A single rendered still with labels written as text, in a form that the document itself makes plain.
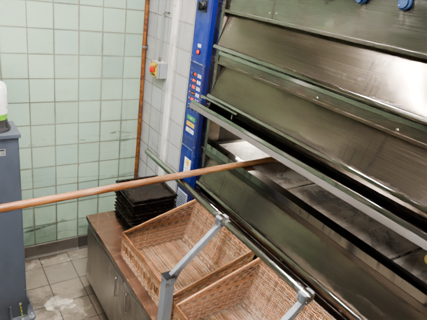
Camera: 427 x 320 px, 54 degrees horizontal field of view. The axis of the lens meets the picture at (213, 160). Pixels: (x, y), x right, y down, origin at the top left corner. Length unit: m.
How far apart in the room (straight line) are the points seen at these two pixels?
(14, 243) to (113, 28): 1.46
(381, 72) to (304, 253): 0.82
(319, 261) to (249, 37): 1.06
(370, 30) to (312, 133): 0.44
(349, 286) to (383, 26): 0.97
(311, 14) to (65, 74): 1.70
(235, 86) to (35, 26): 1.30
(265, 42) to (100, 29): 1.30
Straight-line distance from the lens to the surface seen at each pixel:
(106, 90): 3.03
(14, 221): 2.55
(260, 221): 2.09
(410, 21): 1.54
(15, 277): 2.76
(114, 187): 1.78
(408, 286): 1.63
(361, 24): 1.65
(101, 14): 2.93
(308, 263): 1.90
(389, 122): 1.55
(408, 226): 1.39
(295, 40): 1.87
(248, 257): 2.13
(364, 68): 1.61
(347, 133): 1.67
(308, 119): 1.79
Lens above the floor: 2.02
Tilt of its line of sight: 23 degrees down
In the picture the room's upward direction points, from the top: 8 degrees clockwise
